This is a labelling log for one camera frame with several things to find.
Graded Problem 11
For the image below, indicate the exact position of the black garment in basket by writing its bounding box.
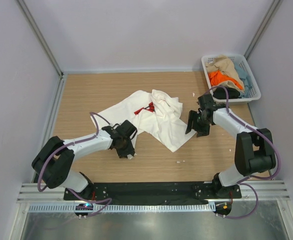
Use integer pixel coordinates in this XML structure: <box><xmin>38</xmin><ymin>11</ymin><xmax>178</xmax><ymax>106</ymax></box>
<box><xmin>213</xmin><ymin>87</ymin><xmax>241</xmax><ymax>100</ymax></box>

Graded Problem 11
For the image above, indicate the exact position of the aluminium rail frame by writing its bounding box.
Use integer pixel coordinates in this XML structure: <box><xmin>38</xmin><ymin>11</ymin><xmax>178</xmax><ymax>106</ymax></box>
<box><xmin>16</xmin><ymin>180</ymin><xmax>290</xmax><ymax>203</ymax></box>

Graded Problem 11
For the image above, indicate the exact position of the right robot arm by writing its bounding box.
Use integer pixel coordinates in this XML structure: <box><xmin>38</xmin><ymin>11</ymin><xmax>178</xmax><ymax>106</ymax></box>
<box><xmin>185</xmin><ymin>94</ymin><xmax>276</xmax><ymax>199</ymax></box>

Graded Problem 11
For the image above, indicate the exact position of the right corner aluminium post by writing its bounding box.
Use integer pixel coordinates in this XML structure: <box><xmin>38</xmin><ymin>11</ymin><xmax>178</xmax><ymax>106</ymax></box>
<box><xmin>244</xmin><ymin>0</ymin><xmax>283</xmax><ymax>60</ymax></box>

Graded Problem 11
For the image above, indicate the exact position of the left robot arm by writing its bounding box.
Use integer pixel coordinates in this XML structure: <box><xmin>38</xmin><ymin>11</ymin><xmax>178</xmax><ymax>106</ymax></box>
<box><xmin>31</xmin><ymin>120</ymin><xmax>138</xmax><ymax>200</ymax></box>

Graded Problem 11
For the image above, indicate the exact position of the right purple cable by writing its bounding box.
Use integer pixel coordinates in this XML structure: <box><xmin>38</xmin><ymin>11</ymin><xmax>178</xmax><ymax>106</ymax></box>
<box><xmin>202</xmin><ymin>86</ymin><xmax>282</xmax><ymax>220</ymax></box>

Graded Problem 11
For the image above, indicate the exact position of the white plastic basket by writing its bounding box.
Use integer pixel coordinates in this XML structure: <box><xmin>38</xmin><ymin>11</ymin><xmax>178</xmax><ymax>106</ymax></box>
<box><xmin>201</xmin><ymin>53</ymin><xmax>261</xmax><ymax>104</ymax></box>

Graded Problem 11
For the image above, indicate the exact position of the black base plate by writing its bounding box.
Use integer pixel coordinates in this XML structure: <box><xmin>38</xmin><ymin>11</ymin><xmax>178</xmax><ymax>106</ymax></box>
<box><xmin>63</xmin><ymin>181</ymin><xmax>243</xmax><ymax>204</ymax></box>

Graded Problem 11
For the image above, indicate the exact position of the white t shirt red print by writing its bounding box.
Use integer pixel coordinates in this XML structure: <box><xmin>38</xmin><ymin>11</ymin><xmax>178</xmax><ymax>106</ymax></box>
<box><xmin>93</xmin><ymin>89</ymin><xmax>196</xmax><ymax>153</ymax></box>

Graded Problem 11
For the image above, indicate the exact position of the orange garment in basket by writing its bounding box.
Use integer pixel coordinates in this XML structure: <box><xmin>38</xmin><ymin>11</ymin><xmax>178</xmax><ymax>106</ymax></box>
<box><xmin>208</xmin><ymin>70</ymin><xmax>245</xmax><ymax>92</ymax></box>

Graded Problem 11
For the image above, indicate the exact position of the light blue garment in basket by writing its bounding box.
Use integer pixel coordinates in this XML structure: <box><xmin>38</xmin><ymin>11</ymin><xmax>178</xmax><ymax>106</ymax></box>
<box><xmin>234</xmin><ymin>64</ymin><xmax>253</xmax><ymax>99</ymax></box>

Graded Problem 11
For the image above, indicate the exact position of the corner aluminium post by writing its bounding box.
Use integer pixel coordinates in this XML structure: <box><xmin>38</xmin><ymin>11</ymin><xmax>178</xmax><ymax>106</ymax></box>
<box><xmin>244</xmin><ymin>0</ymin><xmax>283</xmax><ymax>60</ymax></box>
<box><xmin>15</xmin><ymin>0</ymin><xmax>64</xmax><ymax>78</ymax></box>

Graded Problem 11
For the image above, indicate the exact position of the left corner aluminium post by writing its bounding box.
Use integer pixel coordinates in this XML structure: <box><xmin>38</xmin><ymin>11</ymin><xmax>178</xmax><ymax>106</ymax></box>
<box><xmin>15</xmin><ymin>0</ymin><xmax>64</xmax><ymax>78</ymax></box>

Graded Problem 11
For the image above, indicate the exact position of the white slotted cable duct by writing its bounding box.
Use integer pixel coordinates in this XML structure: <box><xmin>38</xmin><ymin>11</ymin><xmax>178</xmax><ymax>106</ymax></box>
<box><xmin>28</xmin><ymin>202</ymin><xmax>216</xmax><ymax>213</ymax></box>

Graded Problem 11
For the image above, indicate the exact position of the beige garment in basket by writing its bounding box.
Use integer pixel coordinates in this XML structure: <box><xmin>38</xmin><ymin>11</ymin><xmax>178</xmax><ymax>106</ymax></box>
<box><xmin>204</xmin><ymin>55</ymin><xmax>245</xmax><ymax>88</ymax></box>

